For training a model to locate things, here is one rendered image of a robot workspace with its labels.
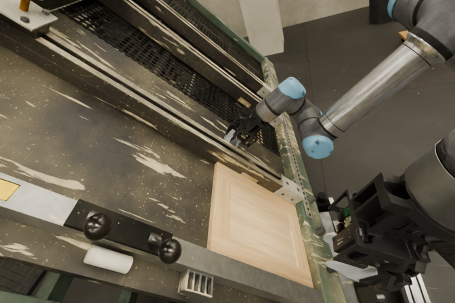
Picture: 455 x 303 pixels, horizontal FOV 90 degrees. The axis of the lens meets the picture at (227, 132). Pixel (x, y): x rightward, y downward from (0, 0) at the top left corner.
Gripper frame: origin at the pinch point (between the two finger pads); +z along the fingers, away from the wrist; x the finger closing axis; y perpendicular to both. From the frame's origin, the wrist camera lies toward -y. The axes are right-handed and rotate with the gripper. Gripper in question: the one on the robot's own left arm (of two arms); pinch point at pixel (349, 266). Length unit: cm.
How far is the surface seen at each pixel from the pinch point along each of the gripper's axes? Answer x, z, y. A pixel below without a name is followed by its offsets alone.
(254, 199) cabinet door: -28.5, 35.4, 10.0
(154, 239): 0.8, 12.2, 32.0
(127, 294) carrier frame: -8, 167, 65
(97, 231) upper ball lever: 6.1, -1.2, 37.1
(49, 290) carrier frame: 6, 111, 89
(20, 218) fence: 6, 6, 53
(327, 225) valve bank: -39, 55, -27
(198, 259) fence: -0.7, 20.6, 22.9
